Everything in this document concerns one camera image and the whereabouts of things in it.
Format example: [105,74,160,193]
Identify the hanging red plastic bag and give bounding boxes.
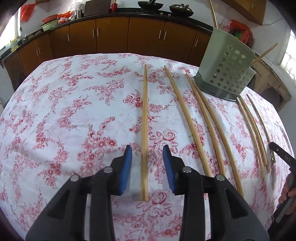
[20,5,36,22]

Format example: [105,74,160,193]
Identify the steel lidded pot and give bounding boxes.
[169,3,195,17]

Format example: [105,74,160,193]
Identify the steel utensil canister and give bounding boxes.
[70,2,84,18]

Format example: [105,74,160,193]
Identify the window beside sink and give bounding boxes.
[0,13,22,55]

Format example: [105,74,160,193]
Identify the person's right hand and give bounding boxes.
[278,173,296,205]

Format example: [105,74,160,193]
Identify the black wok with lid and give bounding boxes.
[137,0,164,11]

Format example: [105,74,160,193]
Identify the wooden chopstick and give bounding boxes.
[240,95,271,174]
[186,74,227,176]
[164,65,212,178]
[238,96,265,179]
[246,93,276,163]
[140,64,149,202]
[191,80,244,197]
[209,0,218,28]
[251,42,279,66]

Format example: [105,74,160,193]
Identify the cream side table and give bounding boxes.
[251,58,292,112]

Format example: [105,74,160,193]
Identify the grey perforated chopstick holder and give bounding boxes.
[194,27,257,102]

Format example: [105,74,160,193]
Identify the brown kitchen cabinets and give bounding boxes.
[228,0,266,25]
[3,16,214,79]

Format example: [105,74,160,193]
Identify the red and white plastic bag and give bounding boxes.
[58,11,76,24]

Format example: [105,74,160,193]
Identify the brown upper kitchen cabinets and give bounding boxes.
[228,0,266,25]

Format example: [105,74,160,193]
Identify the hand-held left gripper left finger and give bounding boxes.
[25,145,133,241]

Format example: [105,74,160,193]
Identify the red floral tablecloth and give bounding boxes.
[0,53,292,241]

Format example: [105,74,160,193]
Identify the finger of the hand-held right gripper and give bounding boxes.
[269,142,296,168]

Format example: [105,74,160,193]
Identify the black kitchen countertop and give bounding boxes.
[0,6,214,61]

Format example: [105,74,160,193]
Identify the green basin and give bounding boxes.
[41,20,60,32]

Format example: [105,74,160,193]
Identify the brown lower kitchen cabinets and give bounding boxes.
[3,16,214,79]

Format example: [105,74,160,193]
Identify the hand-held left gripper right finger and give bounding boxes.
[162,145,270,241]

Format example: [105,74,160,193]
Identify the dark cutting board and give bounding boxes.
[84,0,110,16]

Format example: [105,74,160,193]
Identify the gas stove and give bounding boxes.
[148,9,195,18]

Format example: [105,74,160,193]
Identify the bright window with white frame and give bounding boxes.
[276,30,296,80]

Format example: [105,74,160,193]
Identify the red basin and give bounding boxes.
[42,14,59,23]

